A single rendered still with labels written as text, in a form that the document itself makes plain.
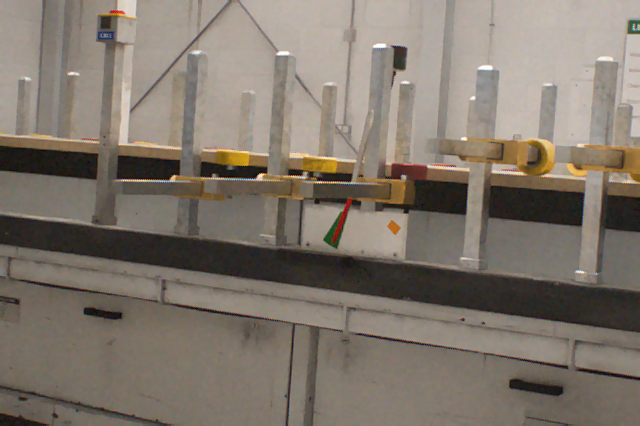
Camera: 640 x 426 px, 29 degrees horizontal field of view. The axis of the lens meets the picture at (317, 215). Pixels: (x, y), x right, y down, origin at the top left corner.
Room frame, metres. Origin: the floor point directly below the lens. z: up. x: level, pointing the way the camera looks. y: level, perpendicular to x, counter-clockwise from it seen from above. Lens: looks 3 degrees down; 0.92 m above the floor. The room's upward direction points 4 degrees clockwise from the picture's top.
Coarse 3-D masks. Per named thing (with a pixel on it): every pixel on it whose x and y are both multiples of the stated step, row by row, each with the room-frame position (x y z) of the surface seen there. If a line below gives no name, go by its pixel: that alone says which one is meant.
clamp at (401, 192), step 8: (392, 184) 2.65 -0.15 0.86; (400, 184) 2.64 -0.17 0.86; (408, 184) 2.64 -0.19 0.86; (392, 192) 2.65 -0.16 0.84; (400, 192) 2.64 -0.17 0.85; (408, 192) 2.65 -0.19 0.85; (360, 200) 2.69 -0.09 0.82; (368, 200) 2.68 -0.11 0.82; (376, 200) 2.67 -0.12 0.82; (384, 200) 2.66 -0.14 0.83; (392, 200) 2.64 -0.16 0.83; (400, 200) 2.63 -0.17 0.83; (408, 200) 2.65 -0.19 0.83
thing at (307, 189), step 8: (304, 184) 2.40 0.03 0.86; (312, 184) 2.39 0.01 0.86; (320, 184) 2.41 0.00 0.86; (328, 184) 2.44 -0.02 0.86; (336, 184) 2.46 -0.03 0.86; (344, 184) 2.49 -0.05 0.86; (352, 184) 2.51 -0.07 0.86; (360, 184) 2.54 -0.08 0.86; (368, 184) 2.57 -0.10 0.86; (376, 184) 2.60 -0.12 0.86; (384, 184) 2.63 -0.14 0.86; (304, 192) 2.40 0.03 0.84; (312, 192) 2.39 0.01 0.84; (320, 192) 2.41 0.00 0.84; (328, 192) 2.44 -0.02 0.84; (336, 192) 2.46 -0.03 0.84; (344, 192) 2.49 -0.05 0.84; (352, 192) 2.52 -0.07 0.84; (360, 192) 2.54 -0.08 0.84; (368, 192) 2.57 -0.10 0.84; (376, 192) 2.60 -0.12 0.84; (384, 192) 2.63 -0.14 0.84; (416, 192) 2.75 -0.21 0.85
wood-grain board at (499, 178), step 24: (0, 144) 3.51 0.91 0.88; (24, 144) 3.46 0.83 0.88; (48, 144) 3.42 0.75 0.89; (72, 144) 3.37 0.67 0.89; (96, 144) 3.32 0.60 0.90; (120, 144) 3.28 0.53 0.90; (144, 144) 4.16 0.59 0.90; (336, 168) 2.93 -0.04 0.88; (360, 168) 2.89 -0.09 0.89; (432, 168) 2.80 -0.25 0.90; (456, 168) 3.20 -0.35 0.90; (624, 192) 2.56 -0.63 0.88
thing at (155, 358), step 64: (0, 192) 3.58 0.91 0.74; (64, 192) 3.44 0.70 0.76; (448, 192) 2.83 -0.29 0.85; (512, 192) 2.74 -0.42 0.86; (576, 192) 2.67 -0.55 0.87; (448, 256) 2.82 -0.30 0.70; (512, 256) 2.74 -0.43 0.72; (576, 256) 2.66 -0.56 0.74; (64, 320) 3.48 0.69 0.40; (128, 320) 3.35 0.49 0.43; (192, 320) 3.24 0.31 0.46; (256, 320) 3.13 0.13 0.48; (0, 384) 3.60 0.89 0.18; (64, 384) 3.47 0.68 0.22; (128, 384) 3.34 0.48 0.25; (192, 384) 3.23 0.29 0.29; (256, 384) 3.12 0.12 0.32; (320, 384) 3.02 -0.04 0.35; (384, 384) 2.93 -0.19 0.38; (448, 384) 2.84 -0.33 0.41; (512, 384) 2.73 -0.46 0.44; (576, 384) 2.68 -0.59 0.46
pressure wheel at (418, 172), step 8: (392, 168) 2.74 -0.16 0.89; (400, 168) 2.72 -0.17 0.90; (408, 168) 2.71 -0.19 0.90; (416, 168) 2.71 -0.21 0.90; (424, 168) 2.72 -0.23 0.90; (392, 176) 2.73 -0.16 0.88; (400, 176) 2.72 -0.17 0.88; (416, 176) 2.71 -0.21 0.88; (424, 176) 2.73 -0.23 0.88; (408, 208) 2.75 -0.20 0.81
